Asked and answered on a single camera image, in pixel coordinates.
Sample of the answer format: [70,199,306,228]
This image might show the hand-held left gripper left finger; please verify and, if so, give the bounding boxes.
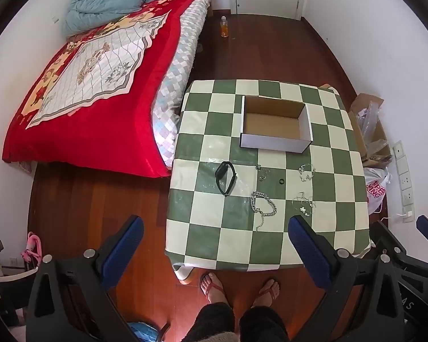
[27,215,144,342]

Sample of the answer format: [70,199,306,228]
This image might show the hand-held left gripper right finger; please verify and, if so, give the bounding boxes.
[288,215,409,342]

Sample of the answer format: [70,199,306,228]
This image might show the thin necklace with flower charms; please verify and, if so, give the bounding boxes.
[291,192,317,217]

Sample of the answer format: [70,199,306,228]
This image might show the black watch band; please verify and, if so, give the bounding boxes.
[215,162,237,197]

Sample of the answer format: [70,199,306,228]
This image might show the white cardboard box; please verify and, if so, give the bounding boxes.
[240,95,314,154]

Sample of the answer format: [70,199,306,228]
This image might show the red flip-flop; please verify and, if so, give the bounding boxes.
[199,271,228,308]
[251,277,282,308]

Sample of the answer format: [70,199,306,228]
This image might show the person's right foot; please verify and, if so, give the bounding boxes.
[251,277,282,308]

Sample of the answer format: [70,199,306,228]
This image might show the person's foot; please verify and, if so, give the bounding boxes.
[251,277,282,308]
[199,271,228,308]

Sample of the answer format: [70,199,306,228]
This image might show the white plastic bag red print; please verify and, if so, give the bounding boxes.
[363,166,392,216]

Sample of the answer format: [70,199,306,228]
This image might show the blue plastic object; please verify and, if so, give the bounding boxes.
[126,321,169,342]

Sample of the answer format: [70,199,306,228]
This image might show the green checkered tablecloth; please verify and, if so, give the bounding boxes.
[164,78,376,272]

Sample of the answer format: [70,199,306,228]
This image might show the pink plastic object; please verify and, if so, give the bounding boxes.
[21,231,43,268]

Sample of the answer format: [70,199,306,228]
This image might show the person's left foot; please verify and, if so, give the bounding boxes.
[199,271,228,308]

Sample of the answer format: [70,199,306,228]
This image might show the black fleece pants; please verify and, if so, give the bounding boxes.
[181,302,290,342]

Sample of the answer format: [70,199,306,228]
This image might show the brown cardboard box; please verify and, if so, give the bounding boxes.
[347,93,393,169]

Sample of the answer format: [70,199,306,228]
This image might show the white chair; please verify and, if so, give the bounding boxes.
[0,234,37,328]

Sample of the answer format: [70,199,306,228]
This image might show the clear plastic packaging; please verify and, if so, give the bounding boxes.
[356,100,390,158]

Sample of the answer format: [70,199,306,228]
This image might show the red printed blanket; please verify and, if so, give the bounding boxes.
[2,0,213,179]

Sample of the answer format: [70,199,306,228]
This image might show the checkered mattress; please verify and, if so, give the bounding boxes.
[152,0,215,172]

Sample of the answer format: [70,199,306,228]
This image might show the blue quilt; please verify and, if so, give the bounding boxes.
[60,0,219,38]

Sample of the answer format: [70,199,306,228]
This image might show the white charger cable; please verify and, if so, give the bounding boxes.
[377,211,411,222]

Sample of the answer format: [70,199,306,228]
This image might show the white wall socket strip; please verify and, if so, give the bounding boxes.
[392,140,415,223]

